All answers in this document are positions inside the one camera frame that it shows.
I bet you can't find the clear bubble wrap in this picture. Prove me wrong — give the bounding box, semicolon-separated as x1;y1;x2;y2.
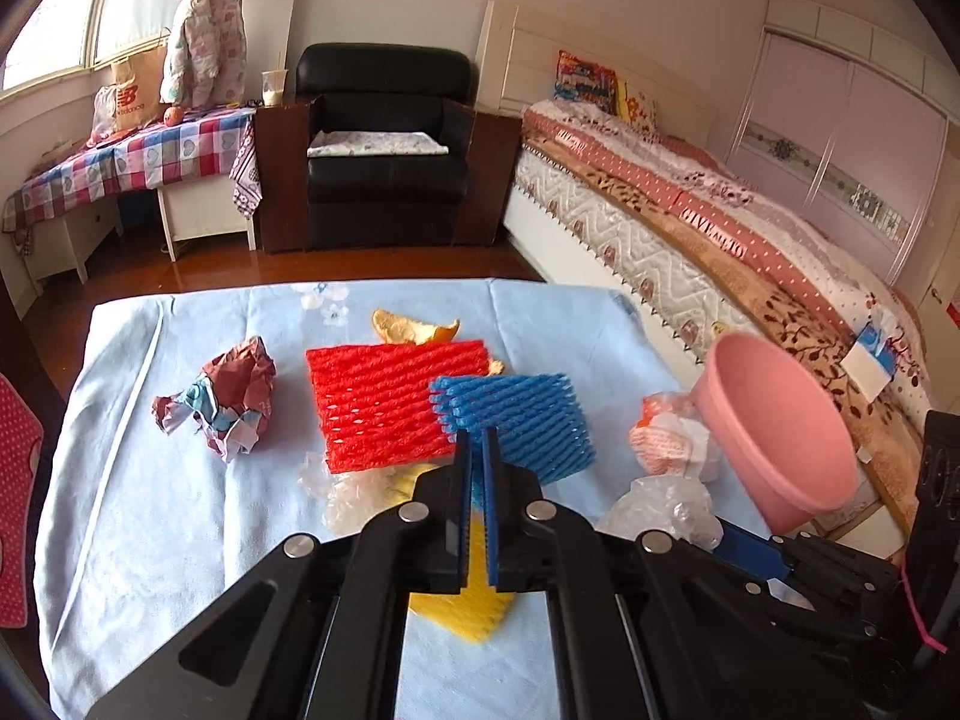
300;450;410;541

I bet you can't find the hanging floral padded jacket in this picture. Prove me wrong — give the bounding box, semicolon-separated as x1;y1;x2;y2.
152;0;248;106

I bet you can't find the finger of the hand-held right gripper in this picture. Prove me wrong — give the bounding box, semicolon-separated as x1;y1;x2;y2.
712;523;901;616

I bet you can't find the clear plastic bag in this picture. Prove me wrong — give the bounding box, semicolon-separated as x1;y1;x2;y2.
600;476;725;552

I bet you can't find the blue white tissue pack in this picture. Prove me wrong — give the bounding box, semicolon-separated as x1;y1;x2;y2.
840;322;897;400

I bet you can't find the brown paper shopping bag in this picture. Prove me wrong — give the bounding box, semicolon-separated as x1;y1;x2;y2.
109;45;170;128

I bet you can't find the red foam fruit net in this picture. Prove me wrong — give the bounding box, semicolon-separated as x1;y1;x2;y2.
304;341;492;475

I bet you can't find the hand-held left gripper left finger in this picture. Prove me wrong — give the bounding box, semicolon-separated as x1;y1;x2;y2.
86;429;481;720

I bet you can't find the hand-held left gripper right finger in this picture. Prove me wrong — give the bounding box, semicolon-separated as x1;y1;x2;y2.
481;427;871;720

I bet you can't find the white sliding wardrobe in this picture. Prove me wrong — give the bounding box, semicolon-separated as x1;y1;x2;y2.
724;0;953;286

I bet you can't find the plastic cup with straw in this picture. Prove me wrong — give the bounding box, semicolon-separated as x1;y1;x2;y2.
261;52;290;107

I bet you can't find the pale floral seat cushion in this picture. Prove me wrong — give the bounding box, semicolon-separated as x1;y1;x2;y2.
307;129;449;160

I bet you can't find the pink dotted quilt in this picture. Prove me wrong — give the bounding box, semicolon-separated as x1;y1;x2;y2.
525;101;935;466

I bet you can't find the pink white foam net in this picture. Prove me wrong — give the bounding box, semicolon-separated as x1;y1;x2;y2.
628;390;725;481

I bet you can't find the pink plastic basin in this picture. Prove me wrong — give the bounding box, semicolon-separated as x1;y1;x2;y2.
690;331;860;535

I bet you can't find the yellow foam fruit net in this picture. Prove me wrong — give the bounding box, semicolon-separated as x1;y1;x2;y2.
379;465;518;644

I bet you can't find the red blue wrapper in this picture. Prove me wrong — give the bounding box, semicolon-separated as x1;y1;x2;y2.
152;336;277;462

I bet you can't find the pink strap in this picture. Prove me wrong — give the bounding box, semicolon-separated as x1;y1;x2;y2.
900;570;950;653

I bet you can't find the white wooden bench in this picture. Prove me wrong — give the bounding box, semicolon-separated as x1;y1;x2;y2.
22;199;125;286
157;165;256;262

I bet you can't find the red polka dot cushion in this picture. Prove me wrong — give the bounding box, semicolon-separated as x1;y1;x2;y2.
0;373;44;629

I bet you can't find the light blue floral tablecloth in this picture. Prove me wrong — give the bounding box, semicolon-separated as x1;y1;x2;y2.
37;277;751;720

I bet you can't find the white bed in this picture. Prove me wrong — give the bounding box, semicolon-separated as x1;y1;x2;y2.
476;0;938;541

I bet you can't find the black leather armchair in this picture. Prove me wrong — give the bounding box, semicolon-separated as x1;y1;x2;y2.
294;43;479;250

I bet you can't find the window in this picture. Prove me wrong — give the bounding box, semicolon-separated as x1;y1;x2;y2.
0;0;196;91

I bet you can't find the blue foam fruit net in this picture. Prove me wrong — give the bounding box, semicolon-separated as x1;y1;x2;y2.
429;373;597;485

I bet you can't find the yellow floral pillow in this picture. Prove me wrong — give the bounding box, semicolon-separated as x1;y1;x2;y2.
619;82;661;128

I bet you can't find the dark wooden side table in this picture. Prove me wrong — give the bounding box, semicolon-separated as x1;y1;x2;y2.
454;106;524;247
253;94;331;254

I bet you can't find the white plastic bag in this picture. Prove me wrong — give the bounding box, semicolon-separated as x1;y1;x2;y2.
90;84;121;143

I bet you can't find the checked heart tablecloth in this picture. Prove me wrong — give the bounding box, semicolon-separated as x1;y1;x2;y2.
4;106;263;237

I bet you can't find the colourful printed pillow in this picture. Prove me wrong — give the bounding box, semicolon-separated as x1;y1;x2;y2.
555;51;620;102

